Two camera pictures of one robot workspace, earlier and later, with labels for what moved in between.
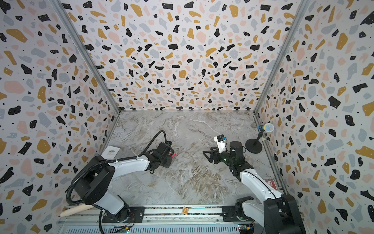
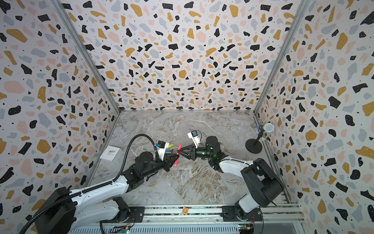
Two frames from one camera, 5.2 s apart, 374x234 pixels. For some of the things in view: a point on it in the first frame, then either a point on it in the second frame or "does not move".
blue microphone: x=268 y=127 does not move
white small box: x=112 y=152 does not move
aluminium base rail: x=204 y=220 does not move
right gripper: x=214 y=154 -> x=193 y=152
